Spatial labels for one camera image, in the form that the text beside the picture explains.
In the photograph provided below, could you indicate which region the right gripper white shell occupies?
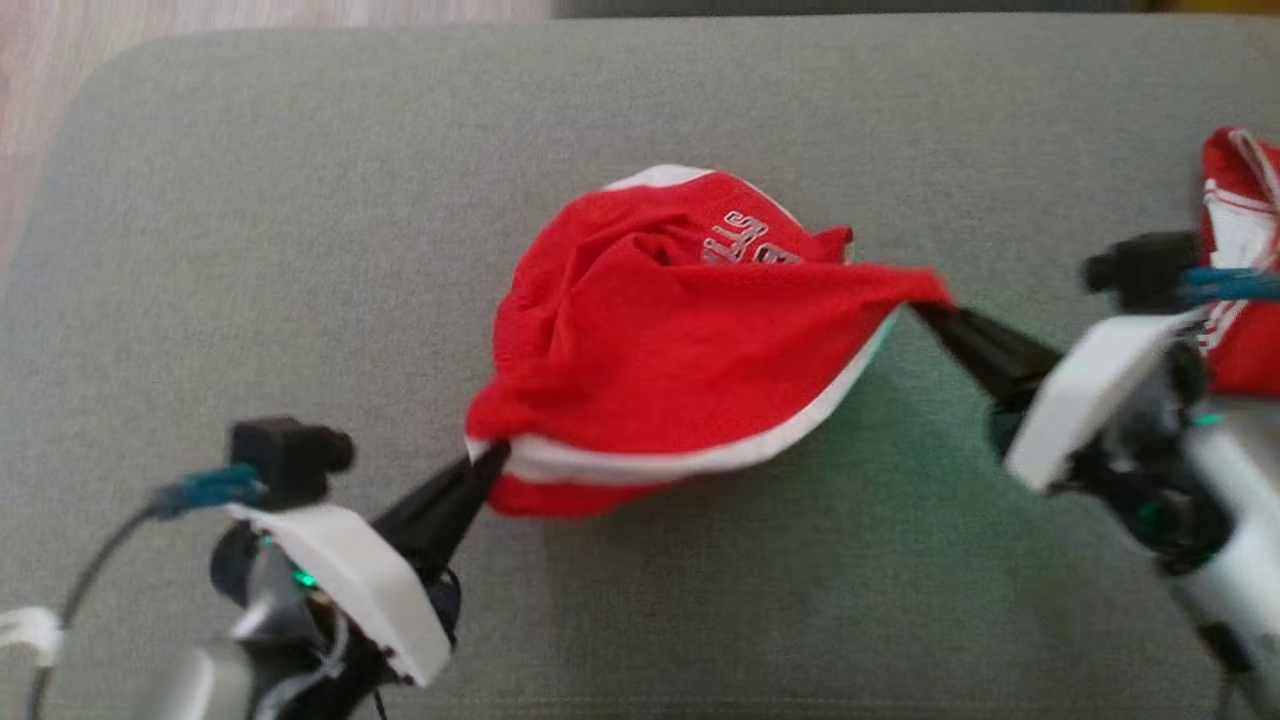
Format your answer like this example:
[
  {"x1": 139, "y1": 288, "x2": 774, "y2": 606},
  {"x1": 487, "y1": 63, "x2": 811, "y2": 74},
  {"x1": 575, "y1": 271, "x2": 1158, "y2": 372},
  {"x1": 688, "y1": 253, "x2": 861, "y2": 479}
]
[{"x1": 913, "y1": 304, "x2": 1206, "y2": 493}]

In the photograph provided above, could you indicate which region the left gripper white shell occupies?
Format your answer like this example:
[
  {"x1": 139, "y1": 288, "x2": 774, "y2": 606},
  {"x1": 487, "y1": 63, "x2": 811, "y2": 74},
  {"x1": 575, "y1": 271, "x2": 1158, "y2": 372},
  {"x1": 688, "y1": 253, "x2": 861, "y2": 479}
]
[{"x1": 228, "y1": 441, "x2": 511, "y2": 688}]

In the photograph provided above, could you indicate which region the red garment with white stripes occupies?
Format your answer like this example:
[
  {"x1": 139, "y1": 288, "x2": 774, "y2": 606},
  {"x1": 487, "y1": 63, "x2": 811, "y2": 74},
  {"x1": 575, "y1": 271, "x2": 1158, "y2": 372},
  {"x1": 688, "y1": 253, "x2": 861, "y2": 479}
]
[{"x1": 1195, "y1": 127, "x2": 1280, "y2": 396}]

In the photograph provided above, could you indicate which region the red garment with grey print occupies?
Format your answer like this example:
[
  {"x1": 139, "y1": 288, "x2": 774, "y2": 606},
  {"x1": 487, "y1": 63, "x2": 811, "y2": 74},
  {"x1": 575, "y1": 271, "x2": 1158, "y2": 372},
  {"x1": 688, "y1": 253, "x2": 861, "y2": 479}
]
[{"x1": 465, "y1": 165, "x2": 956, "y2": 519}]

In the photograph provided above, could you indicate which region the grey sofa seat cushion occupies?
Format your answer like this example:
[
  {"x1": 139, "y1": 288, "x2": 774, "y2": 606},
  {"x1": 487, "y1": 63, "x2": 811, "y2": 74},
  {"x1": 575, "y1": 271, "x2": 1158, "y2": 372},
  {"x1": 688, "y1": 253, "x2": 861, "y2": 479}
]
[{"x1": 0, "y1": 12, "x2": 1280, "y2": 720}]

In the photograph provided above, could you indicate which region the grey sofa back cushion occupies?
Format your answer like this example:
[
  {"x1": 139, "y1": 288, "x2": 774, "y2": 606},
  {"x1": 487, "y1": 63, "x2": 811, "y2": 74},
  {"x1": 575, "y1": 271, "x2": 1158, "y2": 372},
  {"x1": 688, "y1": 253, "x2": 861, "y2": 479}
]
[{"x1": 550, "y1": 0, "x2": 1151, "y2": 19}]

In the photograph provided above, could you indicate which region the yellow object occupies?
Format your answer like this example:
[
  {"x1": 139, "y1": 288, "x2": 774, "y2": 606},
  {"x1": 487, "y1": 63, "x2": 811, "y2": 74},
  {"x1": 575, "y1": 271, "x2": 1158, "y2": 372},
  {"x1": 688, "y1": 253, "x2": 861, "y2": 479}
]
[{"x1": 1148, "y1": 0, "x2": 1280, "y2": 14}]

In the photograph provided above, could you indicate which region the right black cable blue plug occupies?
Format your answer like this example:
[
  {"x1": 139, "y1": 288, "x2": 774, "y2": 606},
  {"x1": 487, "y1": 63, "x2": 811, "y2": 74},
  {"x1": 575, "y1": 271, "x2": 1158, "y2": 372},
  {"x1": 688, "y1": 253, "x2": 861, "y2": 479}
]
[{"x1": 1180, "y1": 265, "x2": 1280, "y2": 306}]

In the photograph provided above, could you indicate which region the white cable label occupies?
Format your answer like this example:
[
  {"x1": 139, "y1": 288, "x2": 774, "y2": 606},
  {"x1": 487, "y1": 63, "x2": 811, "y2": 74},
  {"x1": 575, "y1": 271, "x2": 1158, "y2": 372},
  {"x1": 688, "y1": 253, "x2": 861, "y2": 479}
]
[{"x1": 0, "y1": 607, "x2": 63, "y2": 666}]

